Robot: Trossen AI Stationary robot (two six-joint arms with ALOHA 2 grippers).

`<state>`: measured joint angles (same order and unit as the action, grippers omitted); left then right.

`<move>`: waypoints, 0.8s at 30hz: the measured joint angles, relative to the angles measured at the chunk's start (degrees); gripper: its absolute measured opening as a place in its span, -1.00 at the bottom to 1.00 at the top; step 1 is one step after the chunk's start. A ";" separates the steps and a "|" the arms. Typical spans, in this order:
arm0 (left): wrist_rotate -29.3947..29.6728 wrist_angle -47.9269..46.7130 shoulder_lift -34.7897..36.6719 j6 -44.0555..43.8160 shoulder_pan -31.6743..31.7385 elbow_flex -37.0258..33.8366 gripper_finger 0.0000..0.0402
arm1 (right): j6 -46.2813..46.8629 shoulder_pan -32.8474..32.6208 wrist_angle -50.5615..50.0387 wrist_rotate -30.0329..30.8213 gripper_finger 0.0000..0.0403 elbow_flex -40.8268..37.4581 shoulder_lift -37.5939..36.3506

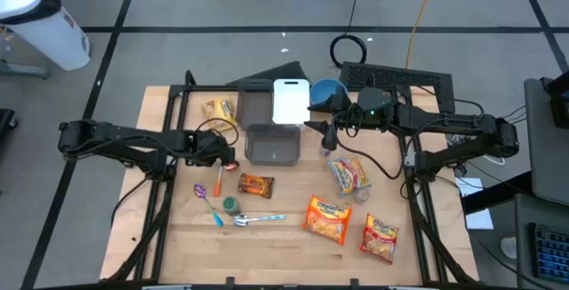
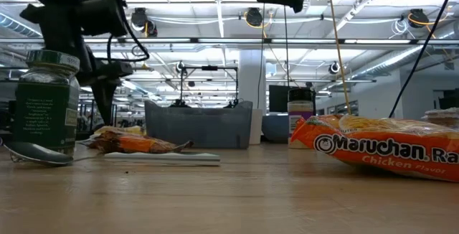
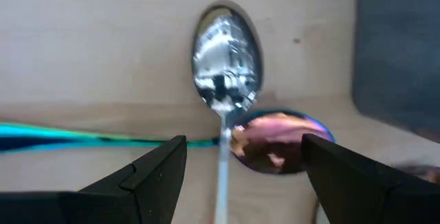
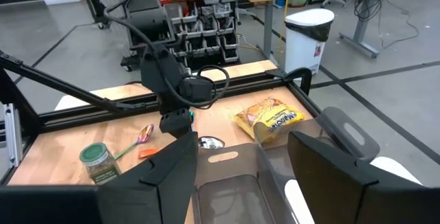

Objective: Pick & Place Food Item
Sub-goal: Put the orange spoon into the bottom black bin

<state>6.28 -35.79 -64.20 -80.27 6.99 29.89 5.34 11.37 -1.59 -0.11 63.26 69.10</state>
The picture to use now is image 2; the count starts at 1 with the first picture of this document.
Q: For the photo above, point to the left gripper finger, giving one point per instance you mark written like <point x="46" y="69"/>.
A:
<point x="105" y="101"/>

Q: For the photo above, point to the yellow ramen packet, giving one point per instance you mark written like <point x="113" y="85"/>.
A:
<point x="118" y="130"/>

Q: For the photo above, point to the orange chicken ramen packet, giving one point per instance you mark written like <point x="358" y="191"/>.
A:
<point x="376" y="151"/>
<point x="136" y="143"/>

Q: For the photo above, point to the green-lid oregano spice jar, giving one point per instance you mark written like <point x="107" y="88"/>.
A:
<point x="46" y="112"/>

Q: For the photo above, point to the purple-label spice bottle black lid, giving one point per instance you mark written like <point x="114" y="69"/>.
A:
<point x="300" y="110"/>

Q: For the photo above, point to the white building column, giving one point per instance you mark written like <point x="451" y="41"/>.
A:
<point x="251" y="79"/>

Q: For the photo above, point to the grey plastic bin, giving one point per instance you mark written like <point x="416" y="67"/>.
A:
<point x="201" y="126"/>

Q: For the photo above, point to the black monitor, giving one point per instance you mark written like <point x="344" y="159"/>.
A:
<point x="278" y="99"/>

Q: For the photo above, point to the blue bowl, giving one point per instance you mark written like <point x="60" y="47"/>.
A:
<point x="276" y="128"/>

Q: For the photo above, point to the small clear spice jar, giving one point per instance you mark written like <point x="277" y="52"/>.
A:
<point x="443" y="117"/>

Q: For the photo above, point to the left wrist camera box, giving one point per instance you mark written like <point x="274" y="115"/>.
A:
<point x="102" y="13"/>

